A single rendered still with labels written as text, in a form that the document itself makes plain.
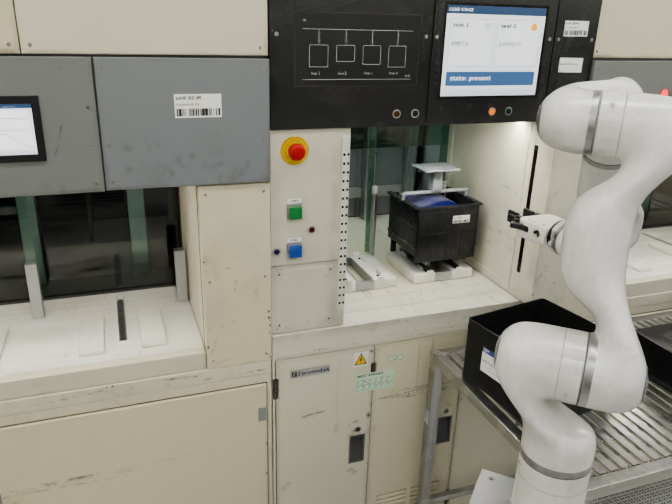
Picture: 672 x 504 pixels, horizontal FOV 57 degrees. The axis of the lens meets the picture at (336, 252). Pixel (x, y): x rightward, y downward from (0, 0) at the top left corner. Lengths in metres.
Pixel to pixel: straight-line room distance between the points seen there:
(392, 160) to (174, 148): 1.35
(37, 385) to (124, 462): 0.31
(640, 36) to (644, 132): 0.96
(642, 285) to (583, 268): 1.23
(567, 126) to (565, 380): 0.39
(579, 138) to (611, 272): 0.21
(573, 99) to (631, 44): 0.92
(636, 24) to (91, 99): 1.40
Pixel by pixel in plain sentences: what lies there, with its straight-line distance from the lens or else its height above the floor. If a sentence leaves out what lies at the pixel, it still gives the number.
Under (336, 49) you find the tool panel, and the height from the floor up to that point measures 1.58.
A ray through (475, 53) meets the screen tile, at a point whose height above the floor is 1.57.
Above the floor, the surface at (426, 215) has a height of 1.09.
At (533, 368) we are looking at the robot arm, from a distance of 1.03.
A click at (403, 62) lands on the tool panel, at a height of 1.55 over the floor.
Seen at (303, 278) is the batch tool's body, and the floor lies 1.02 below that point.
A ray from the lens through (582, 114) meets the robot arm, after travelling 1.02.
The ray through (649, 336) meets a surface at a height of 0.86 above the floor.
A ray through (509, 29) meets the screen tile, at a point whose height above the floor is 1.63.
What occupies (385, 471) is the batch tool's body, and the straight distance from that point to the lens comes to 2.02.
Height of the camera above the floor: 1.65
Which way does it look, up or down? 21 degrees down
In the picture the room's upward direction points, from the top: 2 degrees clockwise
